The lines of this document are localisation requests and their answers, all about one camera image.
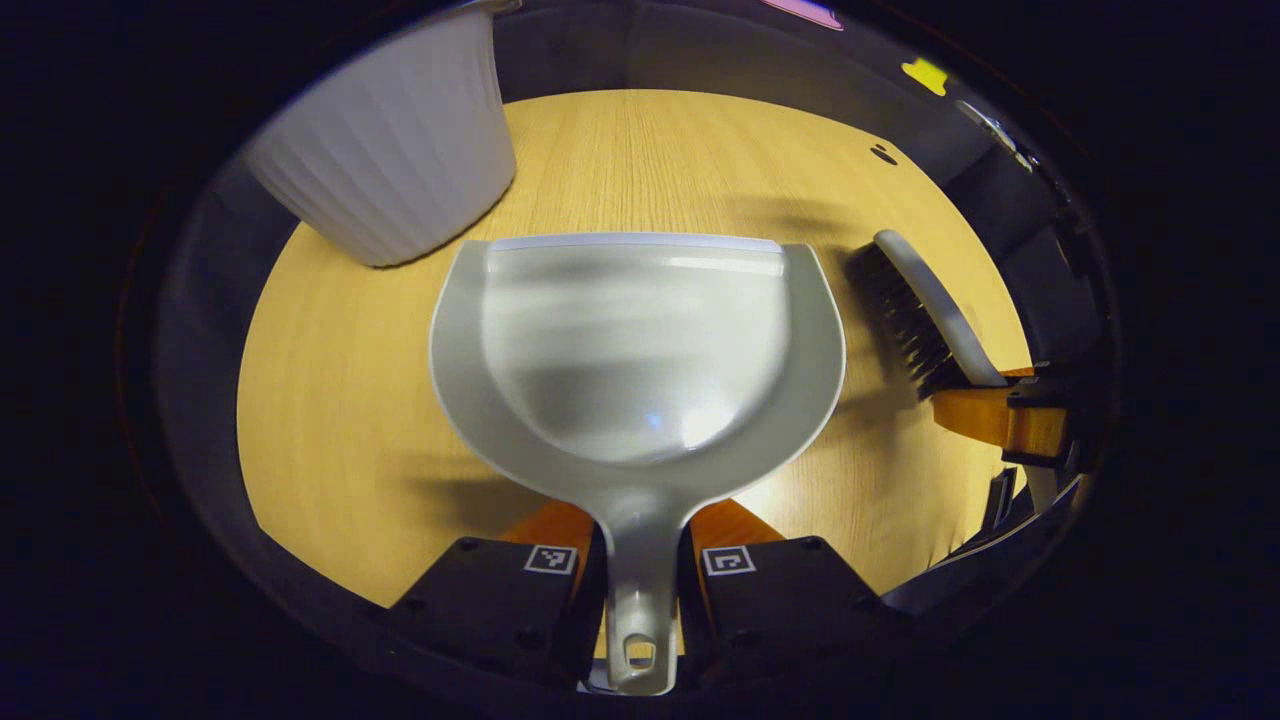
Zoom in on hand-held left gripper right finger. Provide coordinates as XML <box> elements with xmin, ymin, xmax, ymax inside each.
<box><xmin>678</xmin><ymin>497</ymin><xmax>888</xmax><ymax>691</ymax></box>

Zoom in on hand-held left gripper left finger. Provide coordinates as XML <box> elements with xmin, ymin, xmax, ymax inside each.
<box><xmin>388</xmin><ymin>498</ymin><xmax>608</xmax><ymax>693</ymax></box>

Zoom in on small grey broom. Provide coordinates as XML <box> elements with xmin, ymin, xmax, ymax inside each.
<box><xmin>845</xmin><ymin>229</ymin><xmax>1059</xmax><ymax>513</ymax></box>

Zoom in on grey plastic dustpan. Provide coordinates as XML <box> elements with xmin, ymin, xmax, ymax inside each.
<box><xmin>428</xmin><ymin>232</ymin><xmax>847</xmax><ymax>696</ymax></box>

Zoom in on grey ribbed garbage bin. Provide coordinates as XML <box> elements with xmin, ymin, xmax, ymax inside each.
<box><xmin>243</xmin><ymin>5</ymin><xmax>518</xmax><ymax>268</ymax></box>

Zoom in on metal stand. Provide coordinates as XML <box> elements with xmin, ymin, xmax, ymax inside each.
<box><xmin>955</xmin><ymin>100</ymin><xmax>1046</xmax><ymax>176</ymax></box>

